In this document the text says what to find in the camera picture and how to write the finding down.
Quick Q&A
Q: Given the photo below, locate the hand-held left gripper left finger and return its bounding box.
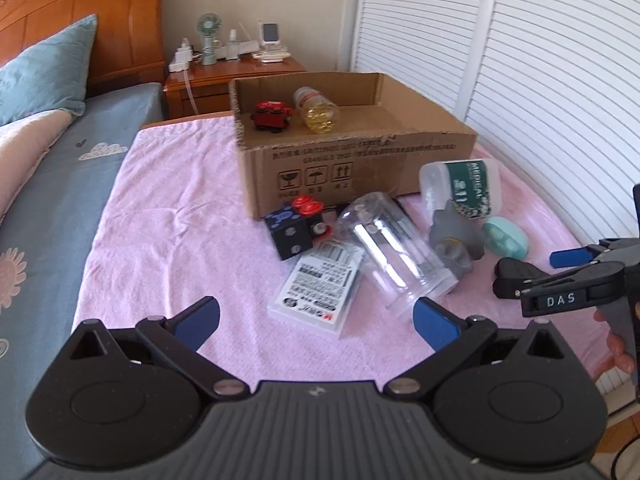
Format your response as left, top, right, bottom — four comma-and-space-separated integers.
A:
70, 296, 251, 402

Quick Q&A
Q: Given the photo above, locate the white power strip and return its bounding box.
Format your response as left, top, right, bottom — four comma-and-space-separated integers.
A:
169, 40, 195, 73

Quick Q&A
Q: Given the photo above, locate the brown cardboard box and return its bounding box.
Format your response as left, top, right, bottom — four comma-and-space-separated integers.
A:
228, 72, 478, 220

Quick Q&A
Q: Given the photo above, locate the phone on white stand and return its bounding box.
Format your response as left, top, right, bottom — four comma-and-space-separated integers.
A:
257, 19, 281, 53

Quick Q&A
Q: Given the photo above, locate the small green desk fan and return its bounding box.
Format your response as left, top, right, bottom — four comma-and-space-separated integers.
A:
196, 13, 222, 66

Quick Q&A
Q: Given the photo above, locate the green label cotton swab jar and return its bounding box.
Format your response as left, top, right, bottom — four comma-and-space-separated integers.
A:
418, 159, 503, 221

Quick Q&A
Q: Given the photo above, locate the red and black toy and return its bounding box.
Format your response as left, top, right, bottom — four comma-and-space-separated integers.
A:
291, 195, 336, 238

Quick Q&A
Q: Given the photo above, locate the white cable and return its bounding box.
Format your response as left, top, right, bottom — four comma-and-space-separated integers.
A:
181, 71, 201, 117

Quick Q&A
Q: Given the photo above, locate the blue pillow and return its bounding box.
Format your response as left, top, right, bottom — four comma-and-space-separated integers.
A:
0, 14, 98, 126

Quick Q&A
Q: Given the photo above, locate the wooden nightstand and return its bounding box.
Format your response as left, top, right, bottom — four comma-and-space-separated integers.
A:
164, 55, 307, 120

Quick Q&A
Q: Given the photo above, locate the bottle of yellow capsules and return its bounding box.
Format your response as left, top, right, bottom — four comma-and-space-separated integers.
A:
292, 86, 341, 134

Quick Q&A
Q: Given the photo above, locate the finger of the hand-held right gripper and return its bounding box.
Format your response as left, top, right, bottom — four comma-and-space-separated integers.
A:
492, 257, 627, 301
549, 239, 640, 270

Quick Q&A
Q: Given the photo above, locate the clear plastic jar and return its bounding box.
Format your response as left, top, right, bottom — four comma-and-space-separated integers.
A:
336, 191, 458, 322

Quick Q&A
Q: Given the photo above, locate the person's right hand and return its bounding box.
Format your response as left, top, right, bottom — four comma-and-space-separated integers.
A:
593, 309, 637, 374

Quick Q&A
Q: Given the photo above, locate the pink towel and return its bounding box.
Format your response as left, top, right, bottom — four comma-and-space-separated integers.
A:
72, 110, 616, 401

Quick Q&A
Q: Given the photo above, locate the grey plush toy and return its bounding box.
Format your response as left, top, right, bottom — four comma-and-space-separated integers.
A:
429, 199, 487, 281

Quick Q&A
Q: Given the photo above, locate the black cube with blue print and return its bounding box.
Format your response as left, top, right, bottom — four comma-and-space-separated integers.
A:
263, 201, 326, 261

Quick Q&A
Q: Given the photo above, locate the red toy car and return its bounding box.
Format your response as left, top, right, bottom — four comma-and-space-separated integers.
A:
251, 100, 295, 133

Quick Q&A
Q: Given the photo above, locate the white louvered closet door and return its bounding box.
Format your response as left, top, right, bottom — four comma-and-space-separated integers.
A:
347, 0, 501, 111
462, 0, 640, 261

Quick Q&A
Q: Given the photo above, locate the blue bed sheet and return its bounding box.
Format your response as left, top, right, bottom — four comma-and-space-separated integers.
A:
0, 82, 166, 480

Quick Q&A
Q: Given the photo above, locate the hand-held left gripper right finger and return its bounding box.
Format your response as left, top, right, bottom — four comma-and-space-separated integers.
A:
382, 296, 567, 403

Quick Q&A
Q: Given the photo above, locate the beige quilt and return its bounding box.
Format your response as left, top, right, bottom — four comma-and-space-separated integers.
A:
0, 108, 76, 221

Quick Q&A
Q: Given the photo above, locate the mint green oval case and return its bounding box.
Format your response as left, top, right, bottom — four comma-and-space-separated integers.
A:
481, 216, 529, 261

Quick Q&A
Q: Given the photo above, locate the wooden headboard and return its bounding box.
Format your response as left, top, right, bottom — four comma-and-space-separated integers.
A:
0, 0, 167, 98

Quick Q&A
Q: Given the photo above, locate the printed packet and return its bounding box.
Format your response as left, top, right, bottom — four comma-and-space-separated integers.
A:
267, 240, 368, 339

